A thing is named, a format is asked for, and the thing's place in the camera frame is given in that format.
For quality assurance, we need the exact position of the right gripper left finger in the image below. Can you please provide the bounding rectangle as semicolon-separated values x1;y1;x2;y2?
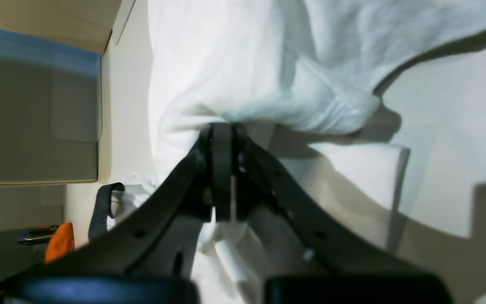
10;125;211;304

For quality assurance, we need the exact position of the white t-shirt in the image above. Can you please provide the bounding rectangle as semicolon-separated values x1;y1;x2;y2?
108;0;486;304

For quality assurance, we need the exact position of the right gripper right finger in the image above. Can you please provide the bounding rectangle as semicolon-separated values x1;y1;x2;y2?
211;123;452;304

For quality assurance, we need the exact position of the grey cardboard box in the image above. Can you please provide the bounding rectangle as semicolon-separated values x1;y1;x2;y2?
0;0;135;186

